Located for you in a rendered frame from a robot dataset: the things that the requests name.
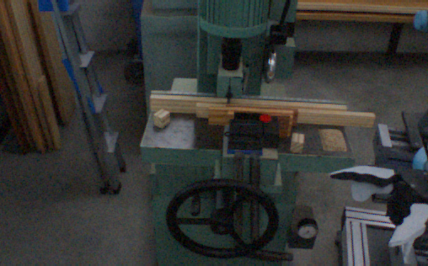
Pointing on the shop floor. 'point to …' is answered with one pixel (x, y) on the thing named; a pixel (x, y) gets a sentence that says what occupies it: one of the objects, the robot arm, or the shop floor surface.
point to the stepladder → (66, 36)
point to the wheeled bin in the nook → (131, 71)
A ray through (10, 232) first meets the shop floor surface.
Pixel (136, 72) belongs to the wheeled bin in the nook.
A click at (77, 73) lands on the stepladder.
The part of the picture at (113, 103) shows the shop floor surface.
